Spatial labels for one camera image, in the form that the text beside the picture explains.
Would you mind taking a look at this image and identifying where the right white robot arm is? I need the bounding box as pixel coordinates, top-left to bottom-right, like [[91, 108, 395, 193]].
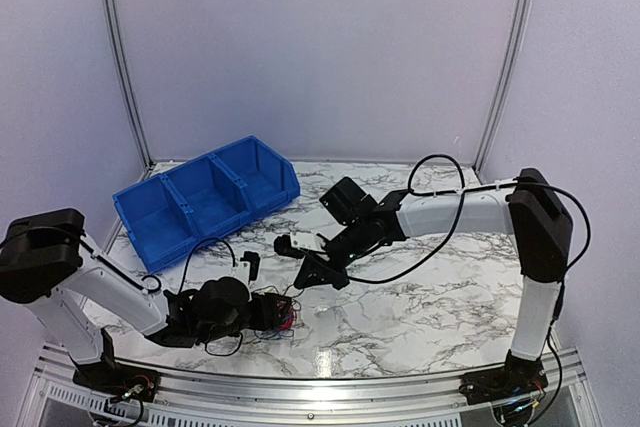
[[290, 168, 573, 395]]

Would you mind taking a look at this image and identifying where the blue three-compartment plastic bin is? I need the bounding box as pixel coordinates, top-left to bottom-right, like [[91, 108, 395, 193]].
[[113, 136, 300, 274]]

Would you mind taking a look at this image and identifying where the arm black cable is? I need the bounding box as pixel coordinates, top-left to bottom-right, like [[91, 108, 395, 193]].
[[344, 154, 592, 398], [139, 236, 246, 358]]

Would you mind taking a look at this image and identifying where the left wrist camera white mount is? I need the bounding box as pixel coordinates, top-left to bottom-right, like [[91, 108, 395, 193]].
[[232, 251, 261, 290]]

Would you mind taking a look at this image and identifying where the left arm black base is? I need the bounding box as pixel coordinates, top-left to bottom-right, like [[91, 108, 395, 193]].
[[71, 328, 159, 402]]

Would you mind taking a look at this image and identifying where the red wire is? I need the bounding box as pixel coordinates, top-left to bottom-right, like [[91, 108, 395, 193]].
[[272, 296, 299, 336]]

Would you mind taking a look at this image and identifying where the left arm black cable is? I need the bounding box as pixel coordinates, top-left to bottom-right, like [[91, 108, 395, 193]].
[[139, 236, 246, 358]]

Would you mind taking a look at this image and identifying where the right aluminium corner post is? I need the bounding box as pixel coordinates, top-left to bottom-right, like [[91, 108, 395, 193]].
[[472, 0, 532, 176]]

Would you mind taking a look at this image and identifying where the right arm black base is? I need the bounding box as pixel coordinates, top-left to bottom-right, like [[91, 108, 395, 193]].
[[458, 351, 548, 405]]

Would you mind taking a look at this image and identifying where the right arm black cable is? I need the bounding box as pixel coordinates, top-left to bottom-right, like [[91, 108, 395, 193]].
[[344, 154, 592, 398]]

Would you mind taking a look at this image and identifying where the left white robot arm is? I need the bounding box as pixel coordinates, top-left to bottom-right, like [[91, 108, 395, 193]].
[[1, 208, 292, 392]]

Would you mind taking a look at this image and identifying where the aluminium front rail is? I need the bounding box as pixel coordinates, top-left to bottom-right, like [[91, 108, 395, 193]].
[[29, 346, 591, 427]]

